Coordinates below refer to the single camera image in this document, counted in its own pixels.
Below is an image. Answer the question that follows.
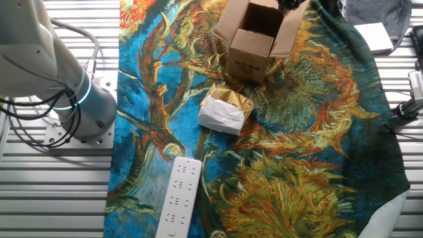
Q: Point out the gold and white tissue pack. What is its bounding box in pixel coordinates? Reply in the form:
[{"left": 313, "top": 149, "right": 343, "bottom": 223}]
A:
[{"left": 196, "top": 82, "right": 255, "bottom": 136}]

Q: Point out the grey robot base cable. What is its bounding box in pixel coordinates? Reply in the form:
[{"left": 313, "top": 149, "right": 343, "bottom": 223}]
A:
[{"left": 50, "top": 18, "right": 100, "bottom": 82}]

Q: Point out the silver exterior camera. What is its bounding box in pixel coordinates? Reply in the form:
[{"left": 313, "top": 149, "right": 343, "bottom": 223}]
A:
[{"left": 407, "top": 68, "right": 423, "bottom": 100}]

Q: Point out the grey cloth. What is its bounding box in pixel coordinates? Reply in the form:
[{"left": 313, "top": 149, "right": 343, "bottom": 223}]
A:
[{"left": 339, "top": 0, "right": 412, "bottom": 56}]

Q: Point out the white power strip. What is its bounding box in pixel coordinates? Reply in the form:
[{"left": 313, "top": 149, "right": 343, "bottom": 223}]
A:
[{"left": 155, "top": 156, "right": 203, "bottom": 238}]

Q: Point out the sunflower painting cloth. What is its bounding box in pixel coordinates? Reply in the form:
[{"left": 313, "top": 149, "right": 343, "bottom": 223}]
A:
[{"left": 102, "top": 0, "right": 410, "bottom": 238}]

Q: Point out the black rounded device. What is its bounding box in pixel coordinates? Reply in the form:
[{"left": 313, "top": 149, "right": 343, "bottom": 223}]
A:
[{"left": 409, "top": 24, "right": 423, "bottom": 72}]

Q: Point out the white flat box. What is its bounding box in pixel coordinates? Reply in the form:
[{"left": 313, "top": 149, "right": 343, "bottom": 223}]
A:
[{"left": 353, "top": 22, "right": 395, "bottom": 54}]

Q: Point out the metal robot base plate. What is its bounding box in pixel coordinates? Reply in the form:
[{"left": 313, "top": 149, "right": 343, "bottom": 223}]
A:
[{"left": 43, "top": 79, "right": 117, "bottom": 147}]

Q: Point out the brown cardboard box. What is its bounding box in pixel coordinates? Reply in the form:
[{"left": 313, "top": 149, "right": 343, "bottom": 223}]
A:
[{"left": 212, "top": 0, "right": 311, "bottom": 84}]

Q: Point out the black cable bundle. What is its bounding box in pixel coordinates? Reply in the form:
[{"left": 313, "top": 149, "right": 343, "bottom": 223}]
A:
[{"left": 0, "top": 87, "right": 83, "bottom": 149}]

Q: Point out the grey camera clamp mount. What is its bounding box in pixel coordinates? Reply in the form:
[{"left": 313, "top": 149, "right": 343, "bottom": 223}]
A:
[{"left": 391, "top": 97, "right": 423, "bottom": 121}]

